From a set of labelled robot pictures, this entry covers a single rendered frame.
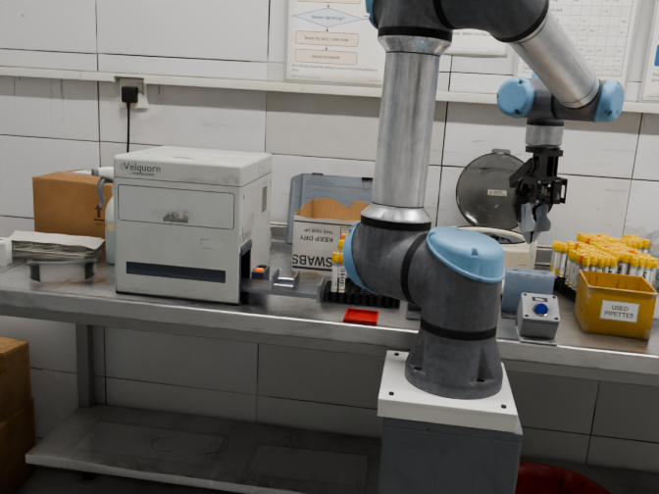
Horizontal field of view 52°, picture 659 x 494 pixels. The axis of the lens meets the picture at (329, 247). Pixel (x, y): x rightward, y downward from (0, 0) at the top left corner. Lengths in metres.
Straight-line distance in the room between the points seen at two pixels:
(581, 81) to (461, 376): 0.54
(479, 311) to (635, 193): 1.11
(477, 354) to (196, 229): 0.67
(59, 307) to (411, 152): 0.86
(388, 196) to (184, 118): 1.13
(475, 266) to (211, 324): 0.64
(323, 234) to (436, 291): 0.70
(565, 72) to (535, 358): 0.55
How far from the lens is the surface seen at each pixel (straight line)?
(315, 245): 1.67
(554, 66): 1.16
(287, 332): 1.38
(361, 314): 1.41
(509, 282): 1.49
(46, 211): 1.97
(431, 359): 1.02
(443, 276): 0.99
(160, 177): 1.43
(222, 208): 1.39
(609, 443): 2.28
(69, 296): 1.53
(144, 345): 2.29
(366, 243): 1.07
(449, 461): 1.04
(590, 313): 1.47
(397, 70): 1.06
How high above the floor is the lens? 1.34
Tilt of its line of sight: 13 degrees down
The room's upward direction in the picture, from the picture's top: 3 degrees clockwise
